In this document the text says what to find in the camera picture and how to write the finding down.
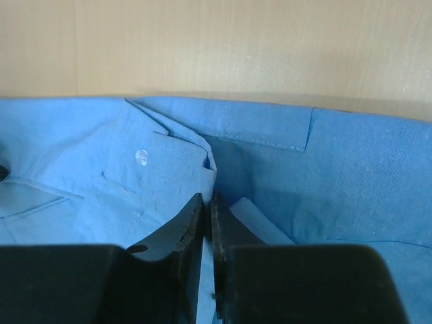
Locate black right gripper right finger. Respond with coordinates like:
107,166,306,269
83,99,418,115
210,193,408,323

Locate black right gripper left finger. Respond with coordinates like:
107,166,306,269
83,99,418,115
1,194,205,323

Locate light blue long sleeve shirt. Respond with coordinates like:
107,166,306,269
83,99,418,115
1,97,431,323

